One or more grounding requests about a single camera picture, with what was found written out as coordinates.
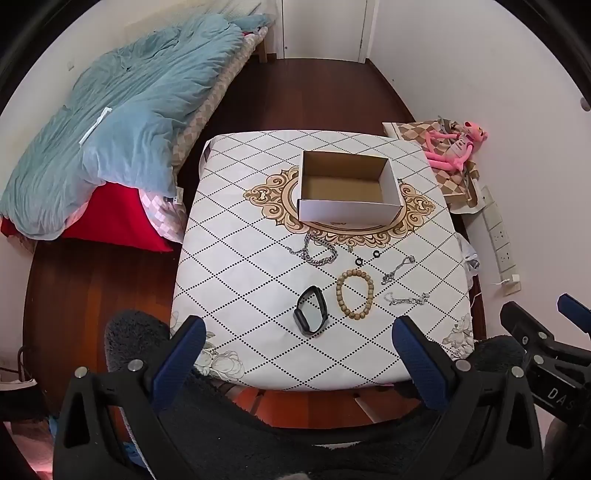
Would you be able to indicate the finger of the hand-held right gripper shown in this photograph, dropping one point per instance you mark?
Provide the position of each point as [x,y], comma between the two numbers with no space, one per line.
[575,309]
[526,325]

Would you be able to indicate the table with diamond-pattern cloth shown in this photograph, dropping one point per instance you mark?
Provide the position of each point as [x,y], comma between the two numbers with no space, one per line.
[240,286]

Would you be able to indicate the white door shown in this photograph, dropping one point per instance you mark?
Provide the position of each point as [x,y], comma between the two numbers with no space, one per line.
[323,27]

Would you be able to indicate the wooden bed leg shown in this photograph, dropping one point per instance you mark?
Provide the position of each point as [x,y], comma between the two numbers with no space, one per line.
[262,54]

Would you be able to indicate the white cardboard box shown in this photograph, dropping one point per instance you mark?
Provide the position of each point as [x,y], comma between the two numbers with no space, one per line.
[346,212]

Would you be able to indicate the white power strip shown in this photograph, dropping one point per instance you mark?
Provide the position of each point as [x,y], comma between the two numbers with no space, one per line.
[501,249]

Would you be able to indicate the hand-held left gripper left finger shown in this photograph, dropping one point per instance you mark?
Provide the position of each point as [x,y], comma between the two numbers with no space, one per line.
[178,364]

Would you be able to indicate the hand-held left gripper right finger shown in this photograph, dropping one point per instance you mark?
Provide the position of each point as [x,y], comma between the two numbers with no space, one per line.
[418,364]

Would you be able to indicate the light blue duvet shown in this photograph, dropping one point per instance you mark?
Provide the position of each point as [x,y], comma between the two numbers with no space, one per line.
[129,92]

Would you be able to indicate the dark bag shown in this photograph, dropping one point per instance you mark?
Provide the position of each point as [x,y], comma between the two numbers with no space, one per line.
[21,399]

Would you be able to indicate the dark fuzzy cloth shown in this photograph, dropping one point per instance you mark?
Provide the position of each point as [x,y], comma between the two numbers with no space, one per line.
[277,443]

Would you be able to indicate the pink checked sheet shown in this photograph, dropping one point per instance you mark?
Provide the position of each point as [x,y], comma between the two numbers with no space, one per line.
[161,217]

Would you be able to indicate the white plastic bag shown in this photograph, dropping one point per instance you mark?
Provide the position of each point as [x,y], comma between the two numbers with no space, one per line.
[471,263]

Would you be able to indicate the red blanket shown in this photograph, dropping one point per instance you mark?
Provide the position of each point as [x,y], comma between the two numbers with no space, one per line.
[115,217]

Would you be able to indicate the round wall hole cover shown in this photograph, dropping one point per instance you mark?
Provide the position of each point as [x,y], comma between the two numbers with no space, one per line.
[584,104]

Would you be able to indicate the black smart band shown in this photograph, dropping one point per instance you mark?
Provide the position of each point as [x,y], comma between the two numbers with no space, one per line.
[302,323]

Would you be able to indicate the pink plush toy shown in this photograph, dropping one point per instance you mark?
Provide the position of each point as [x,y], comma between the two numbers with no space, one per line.
[455,147]

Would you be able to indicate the white charger plug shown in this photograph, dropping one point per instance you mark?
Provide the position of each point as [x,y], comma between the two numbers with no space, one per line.
[510,279]

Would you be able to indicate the white strip on duvet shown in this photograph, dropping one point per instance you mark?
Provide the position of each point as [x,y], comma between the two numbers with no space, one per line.
[94,127]

